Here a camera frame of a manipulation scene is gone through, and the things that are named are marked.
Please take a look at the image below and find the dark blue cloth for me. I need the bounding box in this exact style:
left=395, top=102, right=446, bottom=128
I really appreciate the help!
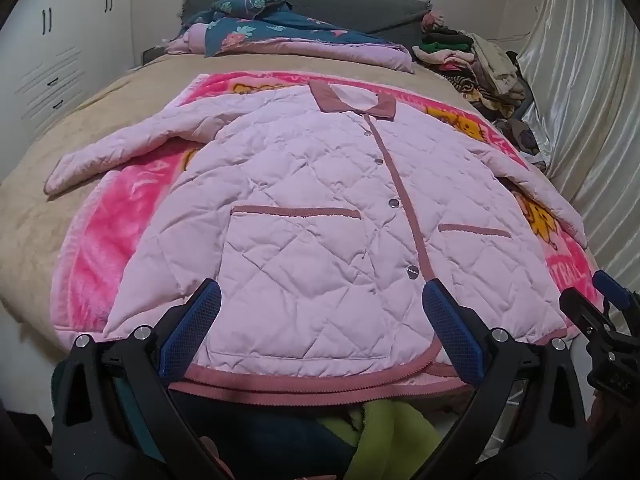
left=172, top=392, right=363, bottom=480

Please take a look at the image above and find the pink printed blanket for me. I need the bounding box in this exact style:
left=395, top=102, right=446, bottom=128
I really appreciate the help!
left=50, top=72, right=599, bottom=352

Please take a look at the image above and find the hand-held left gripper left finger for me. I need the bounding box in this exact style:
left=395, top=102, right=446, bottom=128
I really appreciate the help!
left=50, top=279, right=223, bottom=480

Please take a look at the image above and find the white wardrobe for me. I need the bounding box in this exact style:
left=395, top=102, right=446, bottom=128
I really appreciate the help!
left=0, top=0, right=137, bottom=161

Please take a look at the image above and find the teal floral pillow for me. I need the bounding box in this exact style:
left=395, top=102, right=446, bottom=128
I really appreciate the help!
left=210, top=0, right=293, bottom=23

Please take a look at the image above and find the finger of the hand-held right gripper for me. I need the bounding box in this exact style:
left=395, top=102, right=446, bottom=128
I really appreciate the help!
left=592, top=269, right=640, bottom=323
left=559, top=286, right=640, bottom=405

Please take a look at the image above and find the grey headboard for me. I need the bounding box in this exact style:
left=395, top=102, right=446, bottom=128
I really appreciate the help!
left=181, top=0, right=432, bottom=47

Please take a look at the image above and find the teal floral quilt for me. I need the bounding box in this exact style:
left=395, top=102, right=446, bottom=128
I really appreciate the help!
left=165, top=7, right=415, bottom=72

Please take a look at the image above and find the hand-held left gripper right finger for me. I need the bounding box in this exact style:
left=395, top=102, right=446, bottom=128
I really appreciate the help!
left=415, top=279, right=594, bottom=480

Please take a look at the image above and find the pile of clothes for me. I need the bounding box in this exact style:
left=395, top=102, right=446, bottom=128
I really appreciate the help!
left=412, top=10, right=545, bottom=163

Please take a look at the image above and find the white satin curtain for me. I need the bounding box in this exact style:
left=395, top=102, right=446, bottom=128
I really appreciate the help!
left=515, top=0, right=640, bottom=283

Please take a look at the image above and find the pink quilted jacket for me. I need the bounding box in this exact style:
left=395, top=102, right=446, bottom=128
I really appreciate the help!
left=44, top=79, right=588, bottom=407

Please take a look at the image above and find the green fleece cloth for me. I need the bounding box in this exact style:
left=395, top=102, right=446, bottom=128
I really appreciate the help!
left=320, top=400, right=443, bottom=480

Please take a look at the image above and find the beige bed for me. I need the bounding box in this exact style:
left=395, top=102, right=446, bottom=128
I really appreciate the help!
left=0, top=44, right=551, bottom=356

